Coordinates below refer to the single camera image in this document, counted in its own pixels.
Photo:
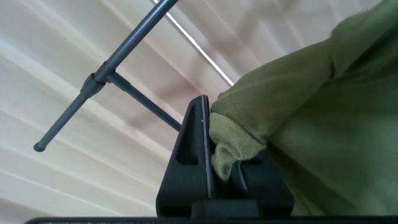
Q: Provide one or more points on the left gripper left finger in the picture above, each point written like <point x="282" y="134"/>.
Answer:
<point x="186" y="183"/>

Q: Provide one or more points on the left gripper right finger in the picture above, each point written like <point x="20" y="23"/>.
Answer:
<point x="264" y="189"/>

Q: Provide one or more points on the green printed shirt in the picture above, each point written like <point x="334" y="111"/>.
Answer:
<point x="326" y="124"/>

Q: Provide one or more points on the black clothes rack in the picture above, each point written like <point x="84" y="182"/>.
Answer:
<point x="93" y="82"/>

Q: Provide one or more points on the beige curtain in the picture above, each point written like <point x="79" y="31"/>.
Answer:
<point x="77" y="171"/>

